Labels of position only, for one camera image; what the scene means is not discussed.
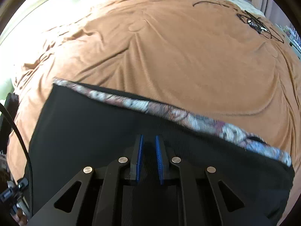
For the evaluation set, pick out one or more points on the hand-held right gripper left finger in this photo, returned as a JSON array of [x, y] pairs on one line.
[[140, 157]]

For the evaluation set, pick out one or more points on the black pants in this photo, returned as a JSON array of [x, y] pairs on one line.
[[94, 127]]

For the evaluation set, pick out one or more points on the pink curtain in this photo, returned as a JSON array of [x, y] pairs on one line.
[[261, 0]]

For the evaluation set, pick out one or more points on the bear print blanket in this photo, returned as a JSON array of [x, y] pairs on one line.
[[178, 116]]

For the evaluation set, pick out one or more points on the stack of folded black clothes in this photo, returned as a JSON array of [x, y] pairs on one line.
[[9, 113]]

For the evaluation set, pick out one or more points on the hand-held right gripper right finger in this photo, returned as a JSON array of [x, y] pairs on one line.
[[159, 160]]

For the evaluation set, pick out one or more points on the brown blanket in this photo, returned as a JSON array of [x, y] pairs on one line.
[[176, 51]]

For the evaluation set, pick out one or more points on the cream headboard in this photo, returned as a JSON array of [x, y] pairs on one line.
[[47, 4]]

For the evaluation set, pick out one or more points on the person's left hand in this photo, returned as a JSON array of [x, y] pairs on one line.
[[21, 218]]

